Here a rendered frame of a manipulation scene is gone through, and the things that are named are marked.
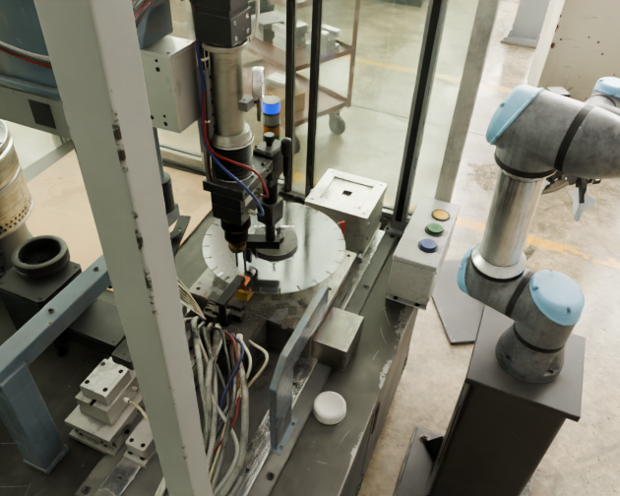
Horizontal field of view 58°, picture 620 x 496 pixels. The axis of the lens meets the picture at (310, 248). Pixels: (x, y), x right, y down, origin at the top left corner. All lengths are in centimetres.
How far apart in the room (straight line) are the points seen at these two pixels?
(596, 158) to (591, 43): 316
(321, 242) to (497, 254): 39
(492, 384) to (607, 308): 155
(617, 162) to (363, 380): 68
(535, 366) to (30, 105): 118
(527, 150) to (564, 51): 312
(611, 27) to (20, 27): 355
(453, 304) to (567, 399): 123
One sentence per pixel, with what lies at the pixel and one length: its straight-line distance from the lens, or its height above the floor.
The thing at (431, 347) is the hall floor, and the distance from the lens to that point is 238.
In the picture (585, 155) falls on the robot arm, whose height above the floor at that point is 134.
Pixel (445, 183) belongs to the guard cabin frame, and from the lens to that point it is 158.
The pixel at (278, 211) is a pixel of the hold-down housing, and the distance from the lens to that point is 113.
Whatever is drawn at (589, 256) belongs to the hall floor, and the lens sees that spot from 310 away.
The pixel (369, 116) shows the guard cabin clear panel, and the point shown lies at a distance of 157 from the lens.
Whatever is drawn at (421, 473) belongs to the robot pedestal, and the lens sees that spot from 204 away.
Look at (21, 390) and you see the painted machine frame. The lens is 107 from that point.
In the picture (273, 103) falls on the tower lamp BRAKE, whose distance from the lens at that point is 142.
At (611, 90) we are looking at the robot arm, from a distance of 149.
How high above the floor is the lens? 178
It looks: 41 degrees down
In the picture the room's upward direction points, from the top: 3 degrees clockwise
